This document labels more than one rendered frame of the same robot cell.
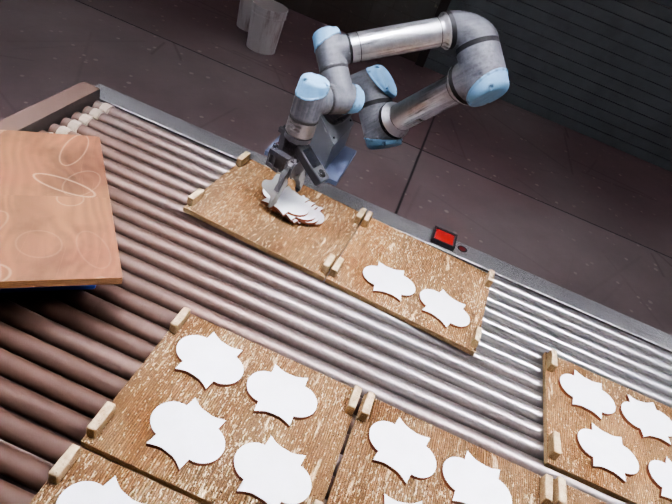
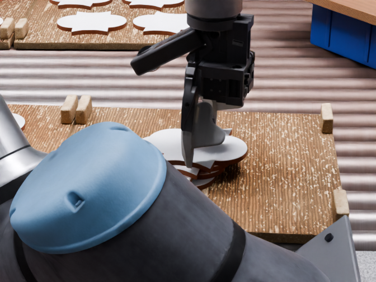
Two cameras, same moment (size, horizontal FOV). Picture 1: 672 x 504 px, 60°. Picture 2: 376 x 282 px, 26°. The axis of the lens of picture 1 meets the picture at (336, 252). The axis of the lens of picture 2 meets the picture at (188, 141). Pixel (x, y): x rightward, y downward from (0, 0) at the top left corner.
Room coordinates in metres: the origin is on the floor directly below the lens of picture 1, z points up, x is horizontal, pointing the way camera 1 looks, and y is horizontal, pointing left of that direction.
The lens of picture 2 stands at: (2.36, 0.13, 1.52)
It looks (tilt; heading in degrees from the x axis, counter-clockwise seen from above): 28 degrees down; 178
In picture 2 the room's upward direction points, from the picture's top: straight up
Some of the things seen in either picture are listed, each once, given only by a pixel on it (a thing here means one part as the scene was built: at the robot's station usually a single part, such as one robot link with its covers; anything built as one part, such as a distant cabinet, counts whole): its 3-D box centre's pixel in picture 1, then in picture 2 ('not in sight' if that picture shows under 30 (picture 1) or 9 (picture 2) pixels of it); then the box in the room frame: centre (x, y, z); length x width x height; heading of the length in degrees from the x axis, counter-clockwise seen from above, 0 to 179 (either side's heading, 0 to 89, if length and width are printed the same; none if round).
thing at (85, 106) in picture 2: (328, 263); (83, 108); (1.17, 0.01, 0.95); 0.06 x 0.02 x 0.03; 173
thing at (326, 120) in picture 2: (195, 197); (326, 117); (1.21, 0.39, 0.95); 0.06 x 0.02 x 0.03; 173
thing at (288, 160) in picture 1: (290, 152); (218, 56); (1.34, 0.21, 1.11); 0.09 x 0.08 x 0.12; 71
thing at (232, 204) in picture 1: (280, 213); (197, 166); (1.32, 0.18, 0.93); 0.41 x 0.35 x 0.02; 83
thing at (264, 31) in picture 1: (265, 27); not in sight; (4.80, 1.26, 0.19); 0.30 x 0.30 x 0.37
